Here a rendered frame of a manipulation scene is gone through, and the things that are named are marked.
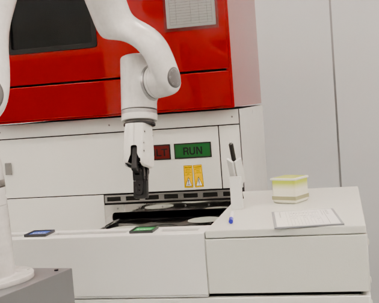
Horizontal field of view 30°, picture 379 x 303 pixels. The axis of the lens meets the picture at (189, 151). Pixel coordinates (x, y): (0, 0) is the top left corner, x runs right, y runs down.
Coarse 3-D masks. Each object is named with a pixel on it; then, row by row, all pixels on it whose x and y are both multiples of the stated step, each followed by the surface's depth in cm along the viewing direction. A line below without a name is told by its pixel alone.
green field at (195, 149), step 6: (186, 144) 217; (192, 144) 216; (198, 144) 216; (204, 144) 215; (180, 150) 217; (186, 150) 217; (192, 150) 216; (198, 150) 216; (204, 150) 216; (180, 156) 217; (186, 156) 217; (192, 156) 217
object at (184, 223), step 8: (184, 216) 215; (192, 216) 214; (200, 216) 212; (216, 216) 210; (112, 224) 210; (120, 224) 210; (128, 224) 209; (136, 224) 208; (144, 224) 206; (152, 224) 205; (160, 224) 204; (168, 224) 203; (176, 224) 202; (184, 224) 201; (192, 224) 200; (200, 224) 199; (208, 224) 198
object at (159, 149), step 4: (156, 148) 219; (160, 148) 219; (164, 148) 218; (168, 148) 218; (156, 152) 219; (160, 152) 219; (164, 152) 218; (168, 152) 218; (156, 156) 219; (160, 156) 219; (164, 156) 218; (168, 156) 218
